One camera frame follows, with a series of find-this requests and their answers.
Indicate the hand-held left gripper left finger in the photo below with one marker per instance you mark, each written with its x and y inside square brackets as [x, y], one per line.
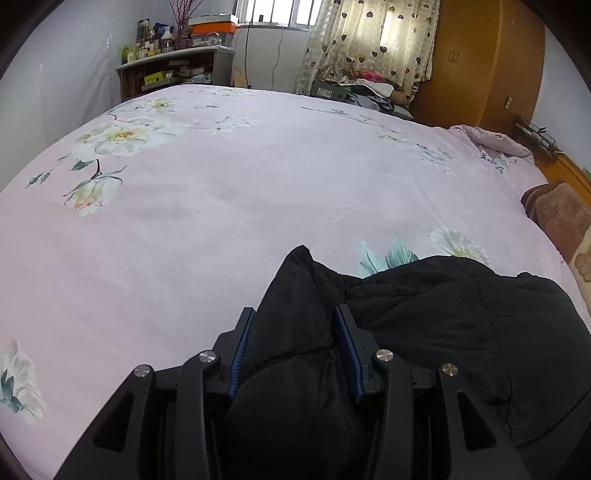
[240, 355]

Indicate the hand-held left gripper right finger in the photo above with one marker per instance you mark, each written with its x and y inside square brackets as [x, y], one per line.
[348, 355]

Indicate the black quilted puffer jacket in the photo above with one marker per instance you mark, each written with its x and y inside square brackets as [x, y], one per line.
[438, 314]

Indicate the pile of clothes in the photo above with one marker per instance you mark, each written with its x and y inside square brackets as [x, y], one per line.
[378, 90]

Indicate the floral pink bed sheet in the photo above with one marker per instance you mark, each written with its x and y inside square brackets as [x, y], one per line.
[231, 207]

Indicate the teddy bear pillow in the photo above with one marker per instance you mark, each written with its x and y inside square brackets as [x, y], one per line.
[563, 217]

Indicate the dark flat box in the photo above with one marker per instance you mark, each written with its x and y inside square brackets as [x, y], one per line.
[328, 88]

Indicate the wooden headboard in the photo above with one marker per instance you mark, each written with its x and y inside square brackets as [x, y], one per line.
[563, 166]

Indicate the cluttered wooden shelf unit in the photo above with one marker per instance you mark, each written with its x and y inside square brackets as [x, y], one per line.
[171, 69]

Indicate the heart print curtain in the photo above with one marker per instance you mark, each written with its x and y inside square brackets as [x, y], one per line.
[369, 41]

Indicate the wooden wardrobe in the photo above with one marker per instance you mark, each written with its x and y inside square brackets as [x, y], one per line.
[480, 60]

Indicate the orange storage box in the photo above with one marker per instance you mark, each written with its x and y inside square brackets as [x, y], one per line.
[212, 28]

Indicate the vase with bare branches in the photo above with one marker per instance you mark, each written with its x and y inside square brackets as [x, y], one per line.
[182, 18]

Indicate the window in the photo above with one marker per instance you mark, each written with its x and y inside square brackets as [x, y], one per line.
[286, 11]

